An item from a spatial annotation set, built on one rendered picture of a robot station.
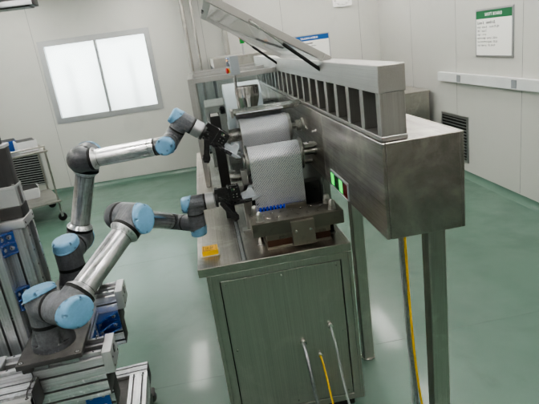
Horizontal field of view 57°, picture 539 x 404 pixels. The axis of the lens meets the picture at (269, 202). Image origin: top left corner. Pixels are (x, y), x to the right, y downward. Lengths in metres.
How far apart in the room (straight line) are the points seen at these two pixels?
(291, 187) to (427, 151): 0.93
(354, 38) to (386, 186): 6.69
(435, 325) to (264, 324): 0.78
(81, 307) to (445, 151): 1.27
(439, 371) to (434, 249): 0.47
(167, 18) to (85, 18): 1.13
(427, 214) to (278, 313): 0.93
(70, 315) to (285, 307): 0.90
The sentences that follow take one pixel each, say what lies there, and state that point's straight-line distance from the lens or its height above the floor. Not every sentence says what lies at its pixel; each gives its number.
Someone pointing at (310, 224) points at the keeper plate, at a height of 1.00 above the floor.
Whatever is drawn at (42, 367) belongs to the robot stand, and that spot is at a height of 0.77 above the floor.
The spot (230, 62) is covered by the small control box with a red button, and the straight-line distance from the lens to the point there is 2.76.
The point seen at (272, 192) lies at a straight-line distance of 2.29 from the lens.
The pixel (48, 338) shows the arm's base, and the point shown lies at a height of 0.87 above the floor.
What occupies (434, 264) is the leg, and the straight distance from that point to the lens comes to 1.73.
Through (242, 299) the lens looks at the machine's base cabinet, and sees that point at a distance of 2.19.
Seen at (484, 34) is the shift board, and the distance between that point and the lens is 5.56.
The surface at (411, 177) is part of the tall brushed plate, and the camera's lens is 1.52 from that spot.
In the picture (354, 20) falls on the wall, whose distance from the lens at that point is 8.12.
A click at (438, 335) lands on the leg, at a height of 0.72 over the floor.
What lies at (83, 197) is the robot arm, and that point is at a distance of 2.43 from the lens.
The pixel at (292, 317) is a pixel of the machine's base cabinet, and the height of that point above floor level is 0.59.
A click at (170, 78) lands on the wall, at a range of 7.77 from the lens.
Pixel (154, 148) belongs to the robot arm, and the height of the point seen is 1.40.
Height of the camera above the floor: 1.76
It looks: 18 degrees down
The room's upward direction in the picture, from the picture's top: 8 degrees counter-clockwise
